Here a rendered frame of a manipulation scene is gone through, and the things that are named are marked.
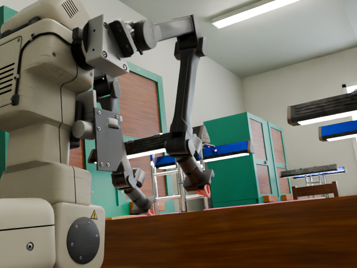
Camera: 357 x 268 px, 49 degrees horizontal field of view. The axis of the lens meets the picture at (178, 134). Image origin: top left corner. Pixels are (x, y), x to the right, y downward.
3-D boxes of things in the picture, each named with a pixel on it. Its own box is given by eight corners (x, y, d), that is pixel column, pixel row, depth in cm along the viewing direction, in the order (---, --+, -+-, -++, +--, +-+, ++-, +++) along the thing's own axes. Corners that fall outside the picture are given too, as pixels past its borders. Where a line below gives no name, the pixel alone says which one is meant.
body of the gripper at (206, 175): (188, 176, 140) (179, 162, 136) (214, 172, 135) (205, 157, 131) (184, 190, 136) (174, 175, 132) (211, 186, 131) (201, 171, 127)
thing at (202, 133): (202, 140, 159) (200, 123, 160) (87, 163, 189) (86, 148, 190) (210, 142, 165) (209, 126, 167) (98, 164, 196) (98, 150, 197)
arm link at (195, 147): (162, 145, 126) (187, 144, 122) (173, 122, 134) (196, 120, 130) (175, 171, 133) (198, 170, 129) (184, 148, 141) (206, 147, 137)
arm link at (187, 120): (174, 38, 140) (202, 32, 136) (181, 46, 145) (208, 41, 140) (159, 151, 125) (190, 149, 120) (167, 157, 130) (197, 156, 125)
